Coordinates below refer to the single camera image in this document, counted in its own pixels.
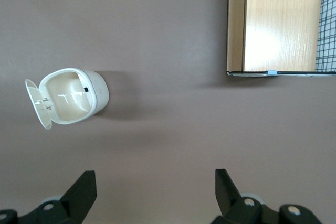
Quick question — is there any brown table cloth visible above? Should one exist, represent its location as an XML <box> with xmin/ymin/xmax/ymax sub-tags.
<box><xmin>0</xmin><ymin>0</ymin><xmax>336</xmax><ymax>224</ymax></box>

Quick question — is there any wooden shelf with wire grid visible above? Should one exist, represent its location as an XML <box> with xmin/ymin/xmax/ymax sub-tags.
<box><xmin>226</xmin><ymin>0</ymin><xmax>336</xmax><ymax>78</ymax></box>

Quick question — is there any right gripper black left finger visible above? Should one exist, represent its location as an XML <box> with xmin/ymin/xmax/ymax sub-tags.
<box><xmin>0</xmin><ymin>170</ymin><xmax>98</xmax><ymax>224</ymax></box>

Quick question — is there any white lidded trash can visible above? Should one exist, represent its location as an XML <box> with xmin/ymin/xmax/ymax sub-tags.
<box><xmin>25</xmin><ymin>67</ymin><xmax>110</xmax><ymax>131</ymax></box>

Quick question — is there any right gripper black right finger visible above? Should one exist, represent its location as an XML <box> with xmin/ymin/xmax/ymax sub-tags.
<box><xmin>211</xmin><ymin>168</ymin><xmax>324</xmax><ymax>224</ymax></box>

